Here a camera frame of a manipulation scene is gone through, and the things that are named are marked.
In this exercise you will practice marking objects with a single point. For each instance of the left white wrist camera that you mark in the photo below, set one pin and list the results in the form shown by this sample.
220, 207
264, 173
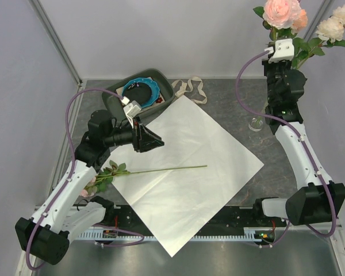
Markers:
131, 109

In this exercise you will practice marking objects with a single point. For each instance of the aluminium frame rail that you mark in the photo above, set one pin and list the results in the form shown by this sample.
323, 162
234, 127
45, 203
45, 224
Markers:
49, 28

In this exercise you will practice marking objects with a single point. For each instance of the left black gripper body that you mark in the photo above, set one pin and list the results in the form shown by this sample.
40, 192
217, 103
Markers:
135, 138

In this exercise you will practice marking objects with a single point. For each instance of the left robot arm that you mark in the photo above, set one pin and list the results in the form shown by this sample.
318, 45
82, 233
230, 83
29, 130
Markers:
48, 234

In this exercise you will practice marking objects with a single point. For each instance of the slotted cable duct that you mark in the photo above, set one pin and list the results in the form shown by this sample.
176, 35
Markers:
100, 234

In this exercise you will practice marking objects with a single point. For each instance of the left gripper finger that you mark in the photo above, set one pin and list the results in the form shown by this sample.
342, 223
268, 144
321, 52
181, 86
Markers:
143, 131
147, 144

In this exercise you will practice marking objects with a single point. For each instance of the cream white rose stem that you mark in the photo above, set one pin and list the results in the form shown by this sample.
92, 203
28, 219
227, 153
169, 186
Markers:
329, 34

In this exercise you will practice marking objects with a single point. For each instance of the cream printed ribbon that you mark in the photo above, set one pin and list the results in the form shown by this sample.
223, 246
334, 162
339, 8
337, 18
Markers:
188, 87

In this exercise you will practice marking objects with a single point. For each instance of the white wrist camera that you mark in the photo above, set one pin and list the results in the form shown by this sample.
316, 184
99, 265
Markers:
131, 109
281, 50

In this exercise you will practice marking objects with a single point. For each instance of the white wrapping paper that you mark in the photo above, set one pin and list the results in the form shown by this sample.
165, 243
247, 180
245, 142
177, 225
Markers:
177, 188

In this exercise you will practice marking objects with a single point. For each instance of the light pink rose stem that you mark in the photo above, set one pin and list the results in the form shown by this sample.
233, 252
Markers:
279, 17

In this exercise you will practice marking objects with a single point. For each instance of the blue scalloped bowl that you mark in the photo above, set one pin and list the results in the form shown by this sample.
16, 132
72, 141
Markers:
143, 92

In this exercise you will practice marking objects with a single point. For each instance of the grey green plastic tray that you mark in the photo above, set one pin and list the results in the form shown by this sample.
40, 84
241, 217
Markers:
114, 106

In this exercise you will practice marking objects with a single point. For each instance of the peach double rose stem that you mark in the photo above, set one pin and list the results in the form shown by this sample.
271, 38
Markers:
297, 26

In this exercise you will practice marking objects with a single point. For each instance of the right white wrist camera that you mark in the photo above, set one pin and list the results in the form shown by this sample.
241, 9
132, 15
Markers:
281, 50

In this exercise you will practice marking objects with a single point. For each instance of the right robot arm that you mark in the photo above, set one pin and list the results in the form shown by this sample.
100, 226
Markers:
318, 198

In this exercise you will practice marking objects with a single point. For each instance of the small pink rose stem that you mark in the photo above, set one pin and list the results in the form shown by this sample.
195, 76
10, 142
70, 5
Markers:
105, 177

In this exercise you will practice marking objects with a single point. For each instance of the clear glass vase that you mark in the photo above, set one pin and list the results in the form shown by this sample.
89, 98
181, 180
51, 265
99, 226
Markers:
256, 124

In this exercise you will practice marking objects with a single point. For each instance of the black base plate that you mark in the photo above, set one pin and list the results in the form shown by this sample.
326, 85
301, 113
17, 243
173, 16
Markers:
230, 220

